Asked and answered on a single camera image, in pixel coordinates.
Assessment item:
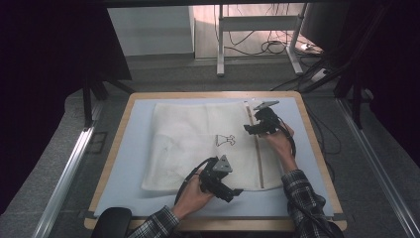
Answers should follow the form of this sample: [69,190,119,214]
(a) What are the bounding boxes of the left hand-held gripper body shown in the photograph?
[198,154,234,194]

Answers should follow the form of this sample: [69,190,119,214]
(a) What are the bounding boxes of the person's left hand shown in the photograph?
[171,169,216,221]

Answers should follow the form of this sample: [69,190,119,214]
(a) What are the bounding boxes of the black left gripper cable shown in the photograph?
[173,156,219,205]

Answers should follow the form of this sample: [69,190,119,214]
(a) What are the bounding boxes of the white desk frame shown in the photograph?
[216,3,306,77]

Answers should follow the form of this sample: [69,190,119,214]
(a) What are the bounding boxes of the white power strip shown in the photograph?
[310,67,329,82]

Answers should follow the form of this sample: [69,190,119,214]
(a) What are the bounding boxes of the wooden table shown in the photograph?
[83,90,348,232]

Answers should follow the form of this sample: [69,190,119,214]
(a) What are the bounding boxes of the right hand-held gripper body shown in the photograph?
[253,100,282,135]

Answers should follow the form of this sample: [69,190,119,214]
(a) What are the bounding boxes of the white cabinet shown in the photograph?
[107,5,196,58]

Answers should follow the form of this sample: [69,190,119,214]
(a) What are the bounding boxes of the person's right hand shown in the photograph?
[262,123,299,174]

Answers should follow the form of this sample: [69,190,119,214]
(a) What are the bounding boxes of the white towel with tan stripe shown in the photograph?
[142,100,285,192]

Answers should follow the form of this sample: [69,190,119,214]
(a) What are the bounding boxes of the black floor cables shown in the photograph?
[227,29,300,57]

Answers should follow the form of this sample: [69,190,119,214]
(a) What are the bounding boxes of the metal floor rail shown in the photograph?
[336,98,420,238]
[32,127,97,238]

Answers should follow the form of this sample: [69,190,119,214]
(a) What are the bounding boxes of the black metal stand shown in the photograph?
[81,59,135,129]
[296,49,375,130]

